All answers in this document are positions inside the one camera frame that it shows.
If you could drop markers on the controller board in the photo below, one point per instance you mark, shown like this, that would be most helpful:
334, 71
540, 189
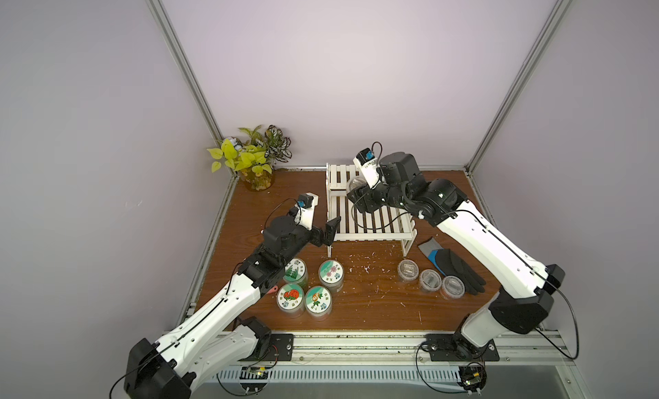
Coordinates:
473, 377
253, 379

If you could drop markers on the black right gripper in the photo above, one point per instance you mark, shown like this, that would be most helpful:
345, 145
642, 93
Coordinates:
365, 197

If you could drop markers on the clear seed container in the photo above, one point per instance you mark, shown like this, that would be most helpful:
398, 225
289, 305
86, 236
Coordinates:
452, 288
430, 281
407, 270

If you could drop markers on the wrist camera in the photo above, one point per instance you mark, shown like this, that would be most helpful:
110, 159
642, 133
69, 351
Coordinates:
304, 210
367, 164

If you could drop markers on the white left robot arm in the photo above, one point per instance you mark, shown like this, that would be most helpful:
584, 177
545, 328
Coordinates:
179, 362

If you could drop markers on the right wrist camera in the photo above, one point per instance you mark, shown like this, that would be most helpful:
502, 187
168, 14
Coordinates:
367, 164

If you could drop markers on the left controller board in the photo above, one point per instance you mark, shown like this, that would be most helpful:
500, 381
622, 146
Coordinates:
253, 379

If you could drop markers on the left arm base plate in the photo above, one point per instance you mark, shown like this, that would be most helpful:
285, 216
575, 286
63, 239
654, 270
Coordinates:
279, 347

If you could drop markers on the jar with tree lid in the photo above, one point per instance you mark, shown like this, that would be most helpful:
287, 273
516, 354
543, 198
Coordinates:
297, 273

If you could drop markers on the green potted plant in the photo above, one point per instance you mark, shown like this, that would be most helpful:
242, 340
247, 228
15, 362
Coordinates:
254, 159

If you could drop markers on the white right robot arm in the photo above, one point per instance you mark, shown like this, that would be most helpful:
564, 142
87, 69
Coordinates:
527, 287

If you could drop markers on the white wooden slatted shelf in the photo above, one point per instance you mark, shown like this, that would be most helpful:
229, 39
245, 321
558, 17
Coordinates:
385, 224

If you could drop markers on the jar with orange flower lid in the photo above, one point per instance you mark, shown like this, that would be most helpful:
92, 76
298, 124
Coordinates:
318, 302

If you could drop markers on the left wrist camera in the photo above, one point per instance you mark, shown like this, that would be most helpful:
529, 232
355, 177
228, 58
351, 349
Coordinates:
304, 210

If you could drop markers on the clear container red seeds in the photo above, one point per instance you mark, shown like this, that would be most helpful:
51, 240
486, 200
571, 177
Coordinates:
357, 181

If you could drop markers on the jar with strawberry lid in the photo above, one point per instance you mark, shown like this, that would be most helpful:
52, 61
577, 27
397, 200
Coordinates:
291, 300

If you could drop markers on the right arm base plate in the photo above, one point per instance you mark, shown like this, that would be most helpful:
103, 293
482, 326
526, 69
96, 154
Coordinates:
449, 348

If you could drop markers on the right controller board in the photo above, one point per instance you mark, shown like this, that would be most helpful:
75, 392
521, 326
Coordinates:
473, 377

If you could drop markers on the black blue garden glove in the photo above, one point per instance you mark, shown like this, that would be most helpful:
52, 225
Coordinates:
449, 263

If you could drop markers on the aluminium front rail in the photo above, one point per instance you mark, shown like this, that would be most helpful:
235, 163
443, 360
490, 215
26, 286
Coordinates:
381, 348

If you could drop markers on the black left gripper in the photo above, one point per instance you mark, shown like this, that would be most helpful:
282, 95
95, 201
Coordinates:
314, 239

